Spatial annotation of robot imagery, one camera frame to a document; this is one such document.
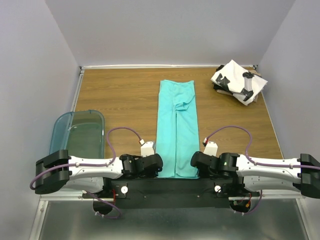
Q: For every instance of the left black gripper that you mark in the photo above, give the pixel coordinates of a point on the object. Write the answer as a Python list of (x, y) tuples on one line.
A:
[(152, 175)]

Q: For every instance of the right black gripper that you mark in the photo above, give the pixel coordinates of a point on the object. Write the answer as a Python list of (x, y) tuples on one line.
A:
[(203, 174)]

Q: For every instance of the teal t-shirt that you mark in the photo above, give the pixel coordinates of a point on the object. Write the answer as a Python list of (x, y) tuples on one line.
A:
[(177, 134)]

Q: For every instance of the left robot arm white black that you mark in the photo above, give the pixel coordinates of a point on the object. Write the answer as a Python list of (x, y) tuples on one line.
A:
[(61, 170)]

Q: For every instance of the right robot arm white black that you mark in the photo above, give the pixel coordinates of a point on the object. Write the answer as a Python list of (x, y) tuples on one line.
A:
[(296, 174)]

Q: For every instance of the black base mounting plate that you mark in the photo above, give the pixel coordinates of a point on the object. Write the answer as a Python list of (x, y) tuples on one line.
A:
[(172, 193)]

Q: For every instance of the clear blue plastic bin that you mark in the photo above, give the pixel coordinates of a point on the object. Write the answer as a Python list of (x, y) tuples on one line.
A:
[(82, 133)]

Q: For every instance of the white black folded t-shirt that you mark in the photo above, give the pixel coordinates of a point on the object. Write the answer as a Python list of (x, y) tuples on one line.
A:
[(241, 83)]

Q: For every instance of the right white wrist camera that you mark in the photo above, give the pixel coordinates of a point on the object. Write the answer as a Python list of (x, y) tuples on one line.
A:
[(211, 149)]

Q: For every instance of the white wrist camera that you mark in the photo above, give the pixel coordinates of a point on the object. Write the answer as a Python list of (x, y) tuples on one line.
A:
[(147, 149), (211, 149)]

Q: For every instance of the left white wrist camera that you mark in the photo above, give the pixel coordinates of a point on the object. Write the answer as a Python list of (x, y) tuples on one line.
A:
[(147, 149)]

